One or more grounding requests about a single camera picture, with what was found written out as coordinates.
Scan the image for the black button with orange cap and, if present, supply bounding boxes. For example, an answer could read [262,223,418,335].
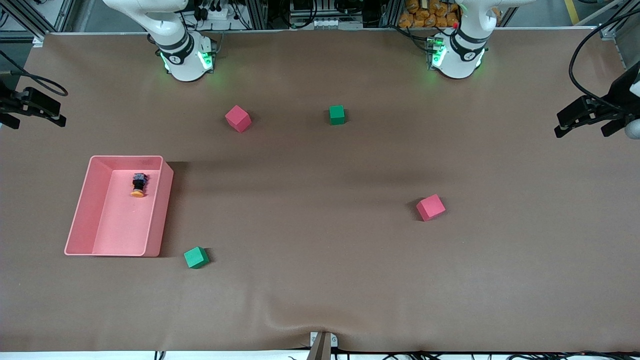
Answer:
[130,172,149,198]

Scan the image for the pink plastic bin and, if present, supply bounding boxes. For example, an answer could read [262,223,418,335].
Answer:
[64,155,175,258]

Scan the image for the pink foam cube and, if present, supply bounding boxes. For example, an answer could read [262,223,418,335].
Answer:
[224,104,252,134]
[416,194,447,222]

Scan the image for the pile of orange packs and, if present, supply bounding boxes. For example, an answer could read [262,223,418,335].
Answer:
[398,0,462,29]

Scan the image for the white power strip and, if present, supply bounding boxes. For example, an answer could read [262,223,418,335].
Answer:
[196,0,237,22]

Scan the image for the brown table mat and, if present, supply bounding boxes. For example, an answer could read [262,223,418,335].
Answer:
[0,29,640,353]

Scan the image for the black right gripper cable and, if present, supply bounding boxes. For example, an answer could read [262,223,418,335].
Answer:
[0,50,69,97]

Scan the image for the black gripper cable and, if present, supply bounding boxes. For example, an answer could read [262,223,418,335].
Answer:
[0,50,69,97]
[568,9,640,109]

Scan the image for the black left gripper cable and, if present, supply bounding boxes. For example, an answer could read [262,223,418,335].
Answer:
[568,9,640,109]

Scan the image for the aluminium frame profile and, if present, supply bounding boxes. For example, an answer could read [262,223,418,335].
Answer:
[0,0,77,47]
[597,0,640,69]

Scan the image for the aluminium camera mount post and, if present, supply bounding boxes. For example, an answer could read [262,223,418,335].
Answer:
[306,331,339,360]

